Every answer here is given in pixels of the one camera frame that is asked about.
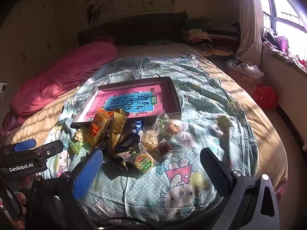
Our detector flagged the white wardrobe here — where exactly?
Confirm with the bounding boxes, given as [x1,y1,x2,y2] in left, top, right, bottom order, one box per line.
[0,0,63,84]

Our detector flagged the gold snack packet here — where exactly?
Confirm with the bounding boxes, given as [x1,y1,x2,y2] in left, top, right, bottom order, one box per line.
[108,108,130,154]

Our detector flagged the cream curtain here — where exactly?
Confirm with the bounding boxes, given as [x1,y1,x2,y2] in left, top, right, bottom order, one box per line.
[236,0,264,60]

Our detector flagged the pink patterned cloth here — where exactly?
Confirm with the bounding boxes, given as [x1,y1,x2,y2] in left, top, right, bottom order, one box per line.
[227,68,264,96]

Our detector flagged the clothes on windowsill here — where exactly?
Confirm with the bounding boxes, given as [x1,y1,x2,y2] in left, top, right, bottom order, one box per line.
[262,31,307,72]

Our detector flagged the clear packet brown cookie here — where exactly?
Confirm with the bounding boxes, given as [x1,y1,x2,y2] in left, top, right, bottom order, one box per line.
[152,110,187,146]

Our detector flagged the bed with beige sheet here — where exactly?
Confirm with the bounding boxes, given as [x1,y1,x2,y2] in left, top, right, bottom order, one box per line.
[0,42,288,202]

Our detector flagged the blue cookie packet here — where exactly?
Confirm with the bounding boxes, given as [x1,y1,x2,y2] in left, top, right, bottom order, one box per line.
[117,119,145,151]

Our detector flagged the pink blanket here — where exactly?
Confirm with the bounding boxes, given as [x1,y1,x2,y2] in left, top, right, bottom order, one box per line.
[0,36,118,139]

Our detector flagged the brown chocolate bar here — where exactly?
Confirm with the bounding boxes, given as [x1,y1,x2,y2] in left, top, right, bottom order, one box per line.
[92,140,108,152]

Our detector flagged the clear packet yellow pastry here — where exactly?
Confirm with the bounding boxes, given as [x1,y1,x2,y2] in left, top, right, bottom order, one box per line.
[140,129,160,152]

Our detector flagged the round cracker packet green label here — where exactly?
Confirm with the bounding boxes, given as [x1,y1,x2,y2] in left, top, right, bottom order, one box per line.
[127,149,157,173]

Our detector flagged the clear packet red date cake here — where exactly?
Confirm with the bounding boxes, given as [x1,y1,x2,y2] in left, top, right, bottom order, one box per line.
[157,139,175,160]

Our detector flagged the dark headboard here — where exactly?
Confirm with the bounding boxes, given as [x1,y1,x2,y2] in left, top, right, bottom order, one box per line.
[77,11,189,46]

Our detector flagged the orange snack packet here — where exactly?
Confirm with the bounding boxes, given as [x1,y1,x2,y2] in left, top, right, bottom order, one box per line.
[87,108,113,146]

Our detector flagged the cartoon printed quilt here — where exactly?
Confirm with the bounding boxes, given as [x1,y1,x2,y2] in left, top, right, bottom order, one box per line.
[43,55,259,223]

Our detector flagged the pile of clothes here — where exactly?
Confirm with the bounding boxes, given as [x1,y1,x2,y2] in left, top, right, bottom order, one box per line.
[182,17,241,57]

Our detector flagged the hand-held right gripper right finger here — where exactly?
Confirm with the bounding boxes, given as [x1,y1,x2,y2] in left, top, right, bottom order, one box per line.
[200,148,280,230]

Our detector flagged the grey cardboard box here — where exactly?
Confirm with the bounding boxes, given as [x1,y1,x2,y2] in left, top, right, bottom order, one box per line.
[70,77,182,129]

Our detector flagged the person's left hand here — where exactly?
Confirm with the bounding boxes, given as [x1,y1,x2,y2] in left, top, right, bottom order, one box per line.
[14,175,36,203]

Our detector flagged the window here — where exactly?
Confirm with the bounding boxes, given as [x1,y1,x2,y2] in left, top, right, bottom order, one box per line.
[254,0,307,60]

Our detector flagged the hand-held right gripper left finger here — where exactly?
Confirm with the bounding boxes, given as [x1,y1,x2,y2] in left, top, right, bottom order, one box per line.
[31,149,104,230]

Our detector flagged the red plastic bag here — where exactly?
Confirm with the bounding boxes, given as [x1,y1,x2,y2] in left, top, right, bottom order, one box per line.
[251,85,279,111]

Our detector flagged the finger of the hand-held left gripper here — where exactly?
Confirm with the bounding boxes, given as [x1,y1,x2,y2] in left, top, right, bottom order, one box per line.
[10,138,37,152]
[35,140,64,159]

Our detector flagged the dark cookie packet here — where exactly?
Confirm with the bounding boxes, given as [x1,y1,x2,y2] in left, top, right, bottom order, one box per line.
[113,150,141,171]

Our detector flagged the white cloth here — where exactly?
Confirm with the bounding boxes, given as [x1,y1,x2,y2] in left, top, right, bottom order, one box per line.
[224,56,264,78]

